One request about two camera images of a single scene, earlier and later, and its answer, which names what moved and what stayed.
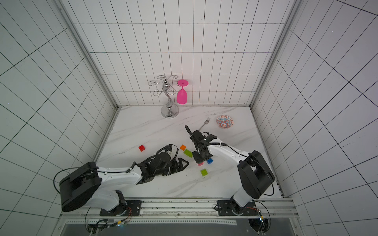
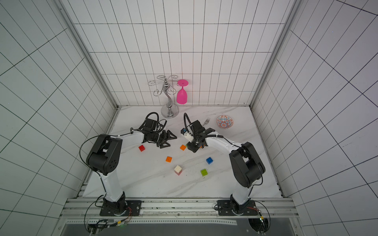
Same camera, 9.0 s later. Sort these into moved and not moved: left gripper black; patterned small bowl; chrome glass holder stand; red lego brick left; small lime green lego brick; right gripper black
Moved: left gripper black; right gripper black
Not moved: chrome glass holder stand; small lime green lego brick; patterned small bowl; red lego brick left
